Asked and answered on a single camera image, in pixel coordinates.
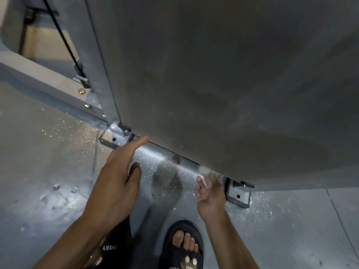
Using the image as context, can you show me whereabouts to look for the black slide sandal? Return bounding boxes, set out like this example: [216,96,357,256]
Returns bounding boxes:
[165,220,205,269]
[84,217,133,269]

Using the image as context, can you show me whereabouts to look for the person's right hand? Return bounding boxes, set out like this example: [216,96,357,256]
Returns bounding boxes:
[195,173,228,223]

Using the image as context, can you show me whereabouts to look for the steel corner bracket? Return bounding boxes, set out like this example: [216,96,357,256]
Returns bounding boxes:
[99,123,136,150]
[224,178,255,209]

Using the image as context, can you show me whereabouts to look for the black cable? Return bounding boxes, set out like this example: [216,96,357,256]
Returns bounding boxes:
[41,0,88,83]

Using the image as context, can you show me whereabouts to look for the grey metal bottom channel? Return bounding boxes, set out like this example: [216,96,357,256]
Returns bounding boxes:
[130,134,231,185]

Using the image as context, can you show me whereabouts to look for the person's left hand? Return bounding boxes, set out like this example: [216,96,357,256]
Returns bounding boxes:
[83,135,149,231]

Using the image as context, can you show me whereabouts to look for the person's right forearm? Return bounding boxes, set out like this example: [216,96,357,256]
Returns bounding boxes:
[202,211,260,269]

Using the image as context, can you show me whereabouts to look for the large grey metal panel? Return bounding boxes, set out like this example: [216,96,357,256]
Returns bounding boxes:
[84,0,359,192]

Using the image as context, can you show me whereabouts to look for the black stand pole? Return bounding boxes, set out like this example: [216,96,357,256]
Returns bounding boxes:
[17,8,36,55]

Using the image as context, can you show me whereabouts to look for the grey metal upright post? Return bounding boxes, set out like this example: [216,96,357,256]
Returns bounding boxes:
[52,0,122,127]

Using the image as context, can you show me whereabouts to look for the person's right foot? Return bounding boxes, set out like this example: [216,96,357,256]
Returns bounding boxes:
[172,230,200,255]

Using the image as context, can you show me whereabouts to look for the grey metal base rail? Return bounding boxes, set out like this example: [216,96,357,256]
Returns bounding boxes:
[0,50,113,130]

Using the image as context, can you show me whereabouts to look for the person's left forearm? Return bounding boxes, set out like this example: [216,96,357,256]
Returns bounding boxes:
[33,214,125,269]

